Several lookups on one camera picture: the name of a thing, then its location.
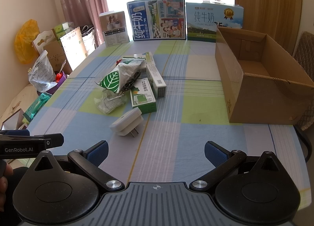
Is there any small white product box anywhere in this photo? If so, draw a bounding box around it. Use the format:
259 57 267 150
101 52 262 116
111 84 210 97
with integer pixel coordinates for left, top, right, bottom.
99 10 130 47

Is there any clear plastic bag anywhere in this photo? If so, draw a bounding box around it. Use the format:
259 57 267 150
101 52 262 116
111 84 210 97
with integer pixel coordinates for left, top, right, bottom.
28 50 58 93

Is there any green leaf foil bag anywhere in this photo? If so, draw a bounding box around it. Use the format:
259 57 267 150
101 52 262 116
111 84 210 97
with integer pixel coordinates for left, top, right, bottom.
95 57 145 93

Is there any pink curtain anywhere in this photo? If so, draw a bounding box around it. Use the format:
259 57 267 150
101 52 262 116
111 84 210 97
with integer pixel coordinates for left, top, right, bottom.
54 0 110 47

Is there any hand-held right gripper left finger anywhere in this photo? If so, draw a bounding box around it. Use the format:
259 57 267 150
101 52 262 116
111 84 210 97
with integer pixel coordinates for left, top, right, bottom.
26 140 125 191

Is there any quilted beige chair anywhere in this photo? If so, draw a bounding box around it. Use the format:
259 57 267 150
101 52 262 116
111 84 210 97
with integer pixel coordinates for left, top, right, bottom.
292 31 314 163

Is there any brown cardboard box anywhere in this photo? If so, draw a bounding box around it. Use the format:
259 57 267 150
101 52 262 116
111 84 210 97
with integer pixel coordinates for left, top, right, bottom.
33 30 71 74

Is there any white paper bag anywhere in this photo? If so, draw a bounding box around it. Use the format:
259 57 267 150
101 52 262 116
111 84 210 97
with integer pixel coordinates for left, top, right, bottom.
81 25 97 52

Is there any green wipes packet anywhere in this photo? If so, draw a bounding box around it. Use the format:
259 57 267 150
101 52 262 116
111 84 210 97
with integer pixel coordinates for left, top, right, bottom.
23 92 52 122

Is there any blue cartoon milk carton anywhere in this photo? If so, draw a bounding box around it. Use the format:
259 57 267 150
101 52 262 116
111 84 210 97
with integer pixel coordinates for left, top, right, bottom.
127 0 187 42

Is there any clear plastic container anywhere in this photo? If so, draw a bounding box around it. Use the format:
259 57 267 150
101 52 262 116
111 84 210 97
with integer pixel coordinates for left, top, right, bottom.
95 88 127 114

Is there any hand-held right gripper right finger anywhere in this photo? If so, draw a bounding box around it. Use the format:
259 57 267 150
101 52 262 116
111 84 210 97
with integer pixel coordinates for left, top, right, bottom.
189 141 287 191

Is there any person's left hand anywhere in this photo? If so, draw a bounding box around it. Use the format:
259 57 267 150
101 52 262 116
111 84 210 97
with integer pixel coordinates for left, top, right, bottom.
0 165 14 213

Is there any purple box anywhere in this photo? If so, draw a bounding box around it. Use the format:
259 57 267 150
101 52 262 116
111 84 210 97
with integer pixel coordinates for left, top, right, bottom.
37 70 68 95

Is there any yellow plastic bag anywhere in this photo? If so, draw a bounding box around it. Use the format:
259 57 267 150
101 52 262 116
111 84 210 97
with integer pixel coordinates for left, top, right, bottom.
14 19 40 64

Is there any long white medicine box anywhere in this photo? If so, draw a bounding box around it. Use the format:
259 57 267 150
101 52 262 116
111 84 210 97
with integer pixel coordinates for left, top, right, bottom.
146 60 167 99

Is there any white plug adapter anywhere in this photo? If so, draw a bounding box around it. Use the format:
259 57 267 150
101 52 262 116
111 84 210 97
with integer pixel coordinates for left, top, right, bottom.
110 107 143 138

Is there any checked cloth desktop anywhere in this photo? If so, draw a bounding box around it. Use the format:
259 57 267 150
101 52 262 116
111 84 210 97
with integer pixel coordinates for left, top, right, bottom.
25 38 307 192

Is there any small green box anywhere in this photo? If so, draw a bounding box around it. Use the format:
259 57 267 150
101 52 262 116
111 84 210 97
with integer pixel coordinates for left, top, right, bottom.
53 21 74 39

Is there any white ointment box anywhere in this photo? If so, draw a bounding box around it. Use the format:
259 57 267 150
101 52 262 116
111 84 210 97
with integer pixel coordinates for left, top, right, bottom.
134 52 154 68

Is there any green pasture milk carton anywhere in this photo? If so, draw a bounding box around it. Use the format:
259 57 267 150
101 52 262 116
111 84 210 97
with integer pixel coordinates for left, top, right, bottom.
186 2 244 43

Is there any black cable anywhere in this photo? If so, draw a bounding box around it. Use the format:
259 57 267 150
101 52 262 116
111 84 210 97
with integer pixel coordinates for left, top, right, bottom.
117 69 141 93

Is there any green white spray box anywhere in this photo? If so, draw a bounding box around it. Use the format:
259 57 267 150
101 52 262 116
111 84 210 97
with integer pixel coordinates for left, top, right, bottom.
130 78 157 115

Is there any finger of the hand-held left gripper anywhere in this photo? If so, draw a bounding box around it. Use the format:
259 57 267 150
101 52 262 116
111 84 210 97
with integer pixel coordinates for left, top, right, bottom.
0 133 65 148
0 129 30 136

